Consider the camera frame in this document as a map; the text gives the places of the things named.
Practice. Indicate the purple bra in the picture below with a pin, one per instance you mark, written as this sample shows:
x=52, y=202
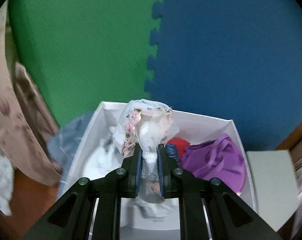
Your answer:
x=220, y=158

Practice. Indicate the white patterned sheet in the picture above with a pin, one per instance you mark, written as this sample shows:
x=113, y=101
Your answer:
x=6, y=185

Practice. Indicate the dark navy underwear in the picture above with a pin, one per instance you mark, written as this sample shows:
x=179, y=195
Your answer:
x=172, y=152

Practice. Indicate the green foam mat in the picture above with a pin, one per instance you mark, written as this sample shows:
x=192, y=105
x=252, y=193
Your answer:
x=82, y=52

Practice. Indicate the red underwear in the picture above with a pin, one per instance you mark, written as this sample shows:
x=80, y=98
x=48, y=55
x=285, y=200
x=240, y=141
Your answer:
x=179, y=144

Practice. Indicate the floral white underwear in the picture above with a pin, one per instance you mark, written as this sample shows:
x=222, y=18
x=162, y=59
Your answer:
x=148, y=124

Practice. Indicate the blue foam mat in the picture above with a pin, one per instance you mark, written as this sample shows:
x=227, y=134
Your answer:
x=232, y=59

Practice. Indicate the grey white underwear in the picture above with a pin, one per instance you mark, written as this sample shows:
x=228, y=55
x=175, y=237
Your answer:
x=156, y=211

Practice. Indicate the beige floral curtain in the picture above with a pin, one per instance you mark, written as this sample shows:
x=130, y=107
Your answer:
x=26, y=124

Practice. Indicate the grey white box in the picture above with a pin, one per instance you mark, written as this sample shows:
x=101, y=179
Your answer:
x=275, y=186

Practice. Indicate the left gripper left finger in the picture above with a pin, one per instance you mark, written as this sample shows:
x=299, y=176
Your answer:
x=139, y=164

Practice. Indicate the blue checked cloth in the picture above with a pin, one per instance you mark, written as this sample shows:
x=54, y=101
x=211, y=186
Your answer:
x=63, y=145

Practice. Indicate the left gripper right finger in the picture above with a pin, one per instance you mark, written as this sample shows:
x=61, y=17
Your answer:
x=161, y=163

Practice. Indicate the white XINCCI shoe box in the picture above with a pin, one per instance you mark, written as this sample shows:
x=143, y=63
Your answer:
x=194, y=128

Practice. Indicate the white bra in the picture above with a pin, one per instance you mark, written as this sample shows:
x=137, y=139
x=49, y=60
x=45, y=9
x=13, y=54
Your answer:
x=103, y=159

